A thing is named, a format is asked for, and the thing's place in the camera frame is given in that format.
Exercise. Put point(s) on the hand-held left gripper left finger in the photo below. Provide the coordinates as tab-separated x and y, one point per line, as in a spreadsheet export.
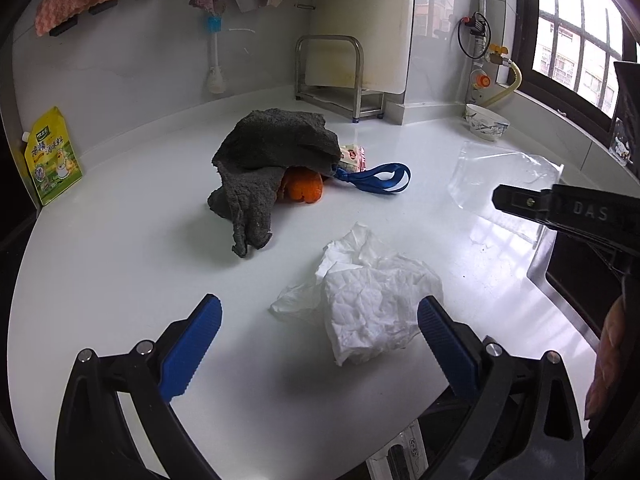
192	345

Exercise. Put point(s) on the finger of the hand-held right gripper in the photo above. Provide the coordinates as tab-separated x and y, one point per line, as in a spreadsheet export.
525	202

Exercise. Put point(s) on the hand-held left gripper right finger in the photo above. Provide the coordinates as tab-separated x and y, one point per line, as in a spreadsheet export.
447	347

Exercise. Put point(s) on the clear plastic bag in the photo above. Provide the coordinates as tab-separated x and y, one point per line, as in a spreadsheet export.
500	170

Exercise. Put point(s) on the white tissue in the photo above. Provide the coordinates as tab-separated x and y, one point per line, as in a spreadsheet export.
375	305

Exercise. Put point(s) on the person's right hand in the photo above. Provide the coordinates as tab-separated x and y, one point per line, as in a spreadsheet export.
610	350

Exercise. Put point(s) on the black kitchen sink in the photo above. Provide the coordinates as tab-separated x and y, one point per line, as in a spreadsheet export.
570	270

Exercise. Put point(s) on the white patterned bowl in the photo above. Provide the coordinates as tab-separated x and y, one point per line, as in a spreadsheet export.
487	122

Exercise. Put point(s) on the printed glass mug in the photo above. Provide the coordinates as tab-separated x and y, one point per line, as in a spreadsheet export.
625	130

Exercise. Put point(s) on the white orange gas valve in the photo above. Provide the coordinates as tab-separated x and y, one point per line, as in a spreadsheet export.
481	81

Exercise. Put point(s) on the white pink snack packet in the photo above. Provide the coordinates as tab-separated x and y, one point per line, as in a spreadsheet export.
352	157

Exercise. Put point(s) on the dark framed window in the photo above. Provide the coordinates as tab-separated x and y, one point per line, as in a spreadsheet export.
570	30

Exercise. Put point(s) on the dark grey towel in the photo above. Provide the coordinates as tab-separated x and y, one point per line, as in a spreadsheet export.
260	160

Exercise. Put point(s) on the steel board rack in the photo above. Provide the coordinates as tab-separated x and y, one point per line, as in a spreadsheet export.
357	75

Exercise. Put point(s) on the yellow seasoning pouch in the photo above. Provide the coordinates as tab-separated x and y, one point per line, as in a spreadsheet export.
52	160

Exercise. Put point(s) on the white cutting board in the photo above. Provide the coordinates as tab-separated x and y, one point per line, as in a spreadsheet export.
360	20

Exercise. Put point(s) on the blue white bottle brush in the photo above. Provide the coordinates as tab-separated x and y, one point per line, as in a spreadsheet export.
215	55

